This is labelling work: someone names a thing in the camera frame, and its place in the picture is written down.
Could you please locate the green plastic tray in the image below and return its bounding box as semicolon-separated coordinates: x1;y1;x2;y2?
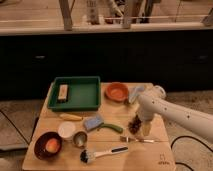
47;76;101;111

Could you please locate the black cable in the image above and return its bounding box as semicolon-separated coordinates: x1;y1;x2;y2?
170;134;213;171

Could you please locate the metal cup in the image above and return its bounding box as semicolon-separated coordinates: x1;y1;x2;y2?
73;131;87;148

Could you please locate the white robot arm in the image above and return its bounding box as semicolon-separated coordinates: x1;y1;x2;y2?
137;85;213;143

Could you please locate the dark bowl with orange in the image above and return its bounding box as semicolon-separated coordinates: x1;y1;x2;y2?
34;132;62;160

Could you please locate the dark purple grape bunch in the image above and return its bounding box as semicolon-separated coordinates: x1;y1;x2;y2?
128;116;142;134

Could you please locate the wooden table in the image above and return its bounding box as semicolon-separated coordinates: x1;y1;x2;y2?
22;83;176;171

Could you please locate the silver fork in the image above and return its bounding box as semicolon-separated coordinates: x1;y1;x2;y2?
120;136;155;143

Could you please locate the blue sponge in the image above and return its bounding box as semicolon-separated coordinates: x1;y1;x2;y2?
83;115;104;132

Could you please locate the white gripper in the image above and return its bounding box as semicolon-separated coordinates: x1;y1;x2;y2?
137;96;155;136

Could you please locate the wooden block in tray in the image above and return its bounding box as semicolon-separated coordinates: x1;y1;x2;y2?
57;84;68;102

